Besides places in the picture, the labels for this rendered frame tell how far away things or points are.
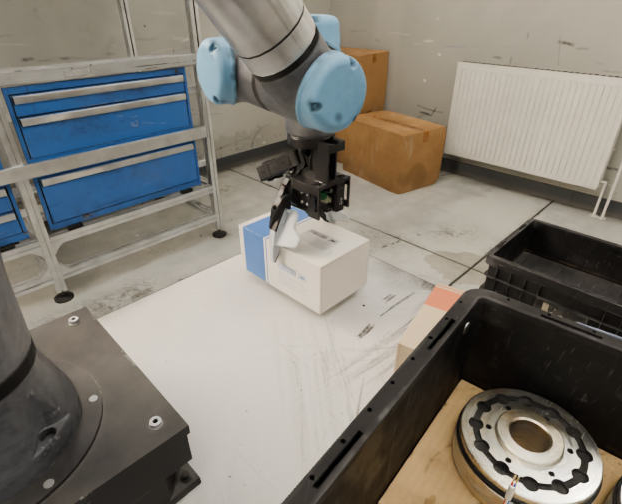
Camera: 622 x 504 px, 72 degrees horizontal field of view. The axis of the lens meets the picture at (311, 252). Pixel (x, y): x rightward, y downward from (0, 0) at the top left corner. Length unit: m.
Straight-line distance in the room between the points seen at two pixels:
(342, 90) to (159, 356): 0.46
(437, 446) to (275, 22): 0.38
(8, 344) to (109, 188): 1.71
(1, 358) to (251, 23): 0.33
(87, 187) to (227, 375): 1.53
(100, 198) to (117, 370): 1.60
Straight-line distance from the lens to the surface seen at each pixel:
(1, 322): 0.40
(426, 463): 0.40
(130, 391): 0.51
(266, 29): 0.41
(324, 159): 0.62
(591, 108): 2.98
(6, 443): 0.44
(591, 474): 0.40
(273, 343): 0.67
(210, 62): 0.54
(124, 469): 0.46
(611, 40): 3.05
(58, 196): 2.03
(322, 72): 0.42
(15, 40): 2.80
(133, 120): 2.08
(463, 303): 0.39
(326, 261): 0.66
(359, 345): 0.67
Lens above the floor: 1.16
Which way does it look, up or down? 31 degrees down
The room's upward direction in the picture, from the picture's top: straight up
